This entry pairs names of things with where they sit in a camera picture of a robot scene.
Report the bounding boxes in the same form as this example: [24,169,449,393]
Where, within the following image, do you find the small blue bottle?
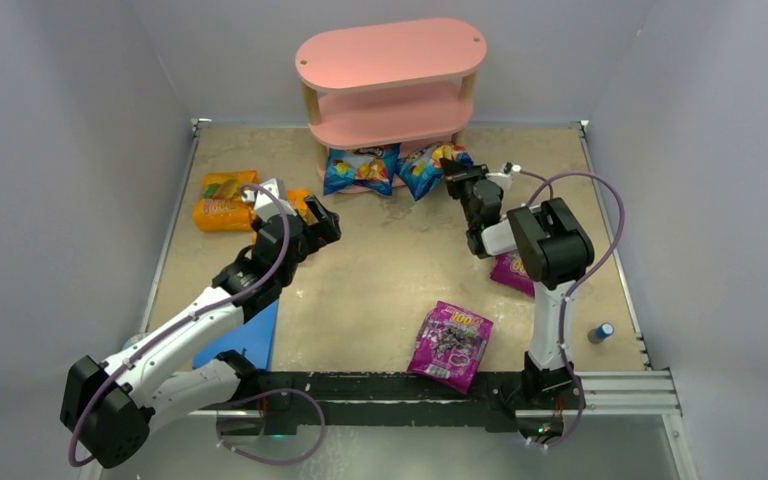
[587,322,615,345]

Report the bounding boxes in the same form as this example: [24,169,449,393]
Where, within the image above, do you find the purple candy bag front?
[407,301,494,394]

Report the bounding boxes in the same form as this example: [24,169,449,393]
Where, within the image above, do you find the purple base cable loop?
[214,387,328,467]

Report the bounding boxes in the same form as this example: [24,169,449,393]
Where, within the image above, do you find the orange candy bag near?
[251,189,314,232]

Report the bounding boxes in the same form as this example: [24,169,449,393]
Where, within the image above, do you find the pink three-tier shelf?
[294,17,488,174]

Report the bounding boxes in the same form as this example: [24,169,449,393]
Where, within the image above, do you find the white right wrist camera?
[486,162,522,192]

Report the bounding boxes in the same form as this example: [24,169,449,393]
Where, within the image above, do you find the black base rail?
[251,370,587,435]

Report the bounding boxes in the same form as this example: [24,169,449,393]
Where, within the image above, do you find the orange candy bag far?
[192,170,259,233]

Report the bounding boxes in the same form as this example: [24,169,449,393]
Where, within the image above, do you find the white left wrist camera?
[241,178,293,222]

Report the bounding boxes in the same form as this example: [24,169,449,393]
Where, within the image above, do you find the blue candy bag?
[323,143,400,197]
[395,142,473,201]

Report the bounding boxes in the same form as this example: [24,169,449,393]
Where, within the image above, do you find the blue foam pad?
[192,301,279,371]

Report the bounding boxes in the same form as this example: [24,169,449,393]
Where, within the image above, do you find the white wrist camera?
[241,178,293,222]
[486,162,522,192]

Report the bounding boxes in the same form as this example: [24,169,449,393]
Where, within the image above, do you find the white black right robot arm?
[441,159,595,401]

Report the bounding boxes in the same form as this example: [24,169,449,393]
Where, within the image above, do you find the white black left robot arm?
[60,195,341,468]

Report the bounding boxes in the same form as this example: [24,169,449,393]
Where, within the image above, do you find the orange candy bag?
[192,170,259,233]
[251,189,314,232]

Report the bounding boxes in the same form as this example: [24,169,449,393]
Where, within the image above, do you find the purple candy bag right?
[489,252,535,297]

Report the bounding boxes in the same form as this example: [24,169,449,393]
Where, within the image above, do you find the purple candy bag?
[407,301,494,394]
[489,252,535,297]

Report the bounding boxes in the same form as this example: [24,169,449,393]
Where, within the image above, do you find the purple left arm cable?
[67,183,293,469]

